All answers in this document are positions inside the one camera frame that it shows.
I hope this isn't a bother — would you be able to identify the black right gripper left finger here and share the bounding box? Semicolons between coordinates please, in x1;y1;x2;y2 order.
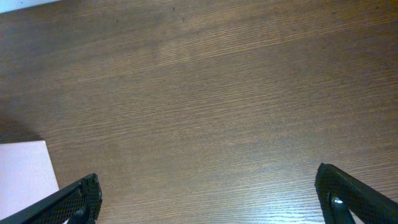
1;173;103;224

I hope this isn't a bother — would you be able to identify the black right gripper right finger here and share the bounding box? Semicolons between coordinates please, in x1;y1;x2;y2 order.
315;163;397;224

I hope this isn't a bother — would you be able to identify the pink cardboard box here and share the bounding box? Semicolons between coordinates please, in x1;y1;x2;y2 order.
0;141;59;220

